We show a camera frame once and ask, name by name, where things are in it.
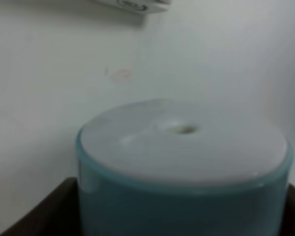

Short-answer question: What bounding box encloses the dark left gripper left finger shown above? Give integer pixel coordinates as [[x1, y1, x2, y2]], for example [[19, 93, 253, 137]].
[[1, 177, 82, 236]]

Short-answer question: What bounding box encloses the teal pencil sharpener with crank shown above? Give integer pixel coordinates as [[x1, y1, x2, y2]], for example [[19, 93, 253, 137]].
[[76, 99, 293, 236]]

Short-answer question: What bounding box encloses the small white cardboard box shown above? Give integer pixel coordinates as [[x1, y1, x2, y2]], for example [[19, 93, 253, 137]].
[[95, 0, 173, 15]]

